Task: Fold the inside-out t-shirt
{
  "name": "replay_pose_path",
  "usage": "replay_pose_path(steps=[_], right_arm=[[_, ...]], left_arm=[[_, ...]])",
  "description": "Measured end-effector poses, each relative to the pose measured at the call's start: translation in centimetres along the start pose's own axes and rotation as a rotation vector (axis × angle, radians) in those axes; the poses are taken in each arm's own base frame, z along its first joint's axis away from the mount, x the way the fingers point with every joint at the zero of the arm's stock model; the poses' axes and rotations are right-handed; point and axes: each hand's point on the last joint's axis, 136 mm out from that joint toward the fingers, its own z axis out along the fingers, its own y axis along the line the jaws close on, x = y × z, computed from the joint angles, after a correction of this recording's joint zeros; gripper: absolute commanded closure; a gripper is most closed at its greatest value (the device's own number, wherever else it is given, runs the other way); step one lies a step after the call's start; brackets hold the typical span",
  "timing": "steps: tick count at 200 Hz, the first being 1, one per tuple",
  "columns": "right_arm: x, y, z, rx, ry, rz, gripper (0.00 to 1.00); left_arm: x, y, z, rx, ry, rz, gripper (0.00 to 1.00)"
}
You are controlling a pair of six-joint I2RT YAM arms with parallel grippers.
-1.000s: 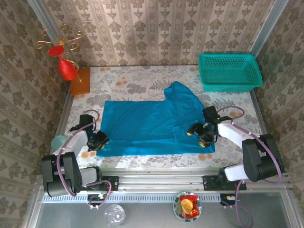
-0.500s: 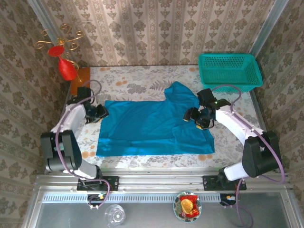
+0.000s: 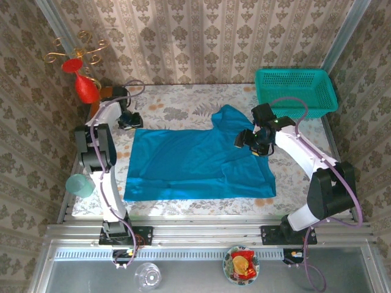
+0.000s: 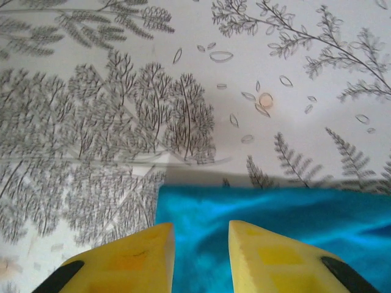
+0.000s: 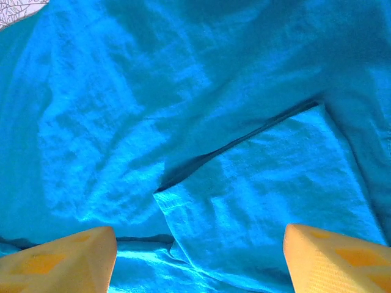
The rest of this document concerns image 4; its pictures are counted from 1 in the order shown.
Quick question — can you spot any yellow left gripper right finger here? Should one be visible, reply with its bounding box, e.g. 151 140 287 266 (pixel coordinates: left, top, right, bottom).
228 220 381 293

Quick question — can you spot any blue t-shirt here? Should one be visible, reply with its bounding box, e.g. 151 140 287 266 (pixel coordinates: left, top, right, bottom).
155 184 391 293

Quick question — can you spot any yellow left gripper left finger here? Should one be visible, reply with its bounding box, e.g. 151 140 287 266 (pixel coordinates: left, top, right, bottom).
32 222 176 293

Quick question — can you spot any floral tablecloth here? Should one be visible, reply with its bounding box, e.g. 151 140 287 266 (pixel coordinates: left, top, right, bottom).
0 0 391 293

